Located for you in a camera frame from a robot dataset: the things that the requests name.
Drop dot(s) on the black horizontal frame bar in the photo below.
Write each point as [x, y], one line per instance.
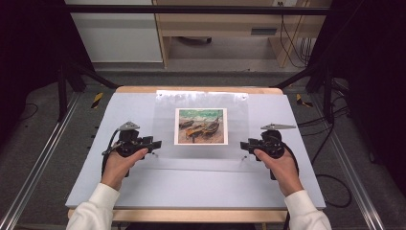
[191, 9]

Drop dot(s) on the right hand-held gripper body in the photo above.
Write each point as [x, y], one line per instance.
[271, 142]

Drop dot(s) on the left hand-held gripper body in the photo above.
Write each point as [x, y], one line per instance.
[129, 142]

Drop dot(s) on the person's left hand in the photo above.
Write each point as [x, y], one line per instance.
[119, 166]

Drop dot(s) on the yellow black floor tape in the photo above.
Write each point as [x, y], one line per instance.
[301, 100]
[97, 100]

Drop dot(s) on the wooden desk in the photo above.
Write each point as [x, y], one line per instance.
[223, 22]

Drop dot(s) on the silver metal frame pin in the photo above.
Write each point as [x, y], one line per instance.
[245, 157]

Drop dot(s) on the pale grey table board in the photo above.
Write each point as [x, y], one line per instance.
[198, 182]

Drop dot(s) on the boat painting print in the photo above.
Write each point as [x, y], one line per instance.
[201, 126]

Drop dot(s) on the black curtain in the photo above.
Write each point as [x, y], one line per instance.
[373, 64]
[28, 48]

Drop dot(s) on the white cabinet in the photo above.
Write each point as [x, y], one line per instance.
[118, 35]

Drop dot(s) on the wooden table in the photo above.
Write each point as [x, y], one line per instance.
[198, 216]

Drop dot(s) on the black metal stand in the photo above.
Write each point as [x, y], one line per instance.
[327, 96]
[62, 96]

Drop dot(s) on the clear acrylic picture frame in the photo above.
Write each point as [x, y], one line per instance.
[166, 127]

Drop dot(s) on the aluminium floor rail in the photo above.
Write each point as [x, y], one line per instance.
[35, 172]
[351, 172]

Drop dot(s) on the person's right hand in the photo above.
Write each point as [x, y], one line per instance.
[281, 172]

